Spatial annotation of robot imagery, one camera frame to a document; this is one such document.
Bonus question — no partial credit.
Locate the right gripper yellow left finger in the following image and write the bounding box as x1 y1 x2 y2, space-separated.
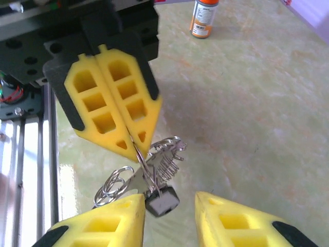
32 193 147 247

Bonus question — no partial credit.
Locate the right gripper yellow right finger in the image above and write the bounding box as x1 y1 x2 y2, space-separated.
194 191 321 247

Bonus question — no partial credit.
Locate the metal key holder with rings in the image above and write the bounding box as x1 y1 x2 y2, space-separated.
93 135 188 209

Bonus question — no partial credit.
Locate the orange-capped labelled pill bottle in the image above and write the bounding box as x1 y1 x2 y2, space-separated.
189 0 220 40

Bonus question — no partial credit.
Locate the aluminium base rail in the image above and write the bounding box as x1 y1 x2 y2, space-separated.
0 84 61 247

